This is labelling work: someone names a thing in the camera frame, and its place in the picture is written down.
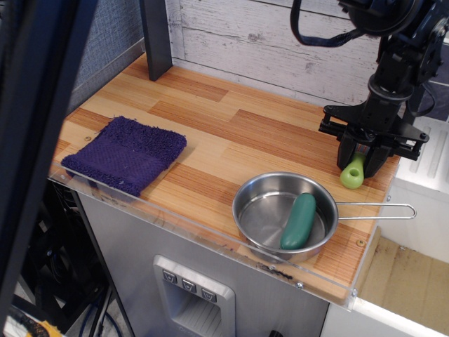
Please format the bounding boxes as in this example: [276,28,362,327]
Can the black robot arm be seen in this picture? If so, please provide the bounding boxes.
[319,1,448,178]

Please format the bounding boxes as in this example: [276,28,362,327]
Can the dark grey left post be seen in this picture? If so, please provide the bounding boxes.
[139,0,173,81]

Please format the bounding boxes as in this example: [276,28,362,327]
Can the yellow object bottom left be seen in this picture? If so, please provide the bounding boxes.
[25,321,63,337]

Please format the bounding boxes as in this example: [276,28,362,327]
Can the green handled grey spatula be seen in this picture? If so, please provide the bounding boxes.
[340,145,369,190]

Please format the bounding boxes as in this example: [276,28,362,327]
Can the purple towel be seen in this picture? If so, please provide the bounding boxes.
[61,116,187,197]

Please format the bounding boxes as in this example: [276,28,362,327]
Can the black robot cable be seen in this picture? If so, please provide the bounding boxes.
[290,0,368,48]

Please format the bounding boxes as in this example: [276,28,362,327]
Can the green toy cucumber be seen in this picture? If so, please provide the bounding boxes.
[280,193,316,250]

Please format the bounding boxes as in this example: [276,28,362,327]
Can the clear acrylic guard rail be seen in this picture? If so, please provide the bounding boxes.
[47,37,394,313]

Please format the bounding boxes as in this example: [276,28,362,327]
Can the blue cables on floor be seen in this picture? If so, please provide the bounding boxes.
[79,287,123,337]

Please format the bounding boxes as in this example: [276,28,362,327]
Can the silver pan with wire handle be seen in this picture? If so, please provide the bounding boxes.
[232,171,417,264]

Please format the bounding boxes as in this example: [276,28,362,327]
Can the ice dispenser panel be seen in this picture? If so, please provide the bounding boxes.
[153,255,236,336]

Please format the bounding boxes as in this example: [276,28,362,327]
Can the white toy sink counter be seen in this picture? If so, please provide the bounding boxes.
[322,117,448,336]

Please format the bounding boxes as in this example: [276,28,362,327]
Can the silver toy fridge cabinet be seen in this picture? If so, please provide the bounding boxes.
[80,195,328,336]

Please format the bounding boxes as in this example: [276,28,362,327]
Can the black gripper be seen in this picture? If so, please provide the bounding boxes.
[319,82,429,178]

